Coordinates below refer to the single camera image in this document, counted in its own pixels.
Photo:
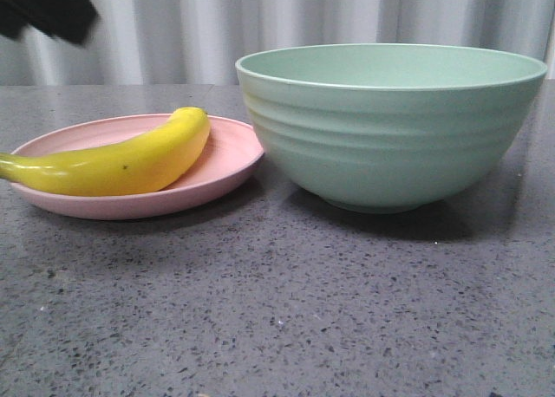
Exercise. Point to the pink plate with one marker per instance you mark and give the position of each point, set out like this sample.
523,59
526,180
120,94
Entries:
230,157

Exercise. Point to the yellow banana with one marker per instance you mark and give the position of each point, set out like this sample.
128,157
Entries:
145,163

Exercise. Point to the green ribbed bowl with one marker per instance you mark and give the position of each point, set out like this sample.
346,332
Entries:
387,127

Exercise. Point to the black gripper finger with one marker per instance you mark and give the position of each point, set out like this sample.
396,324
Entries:
70,20

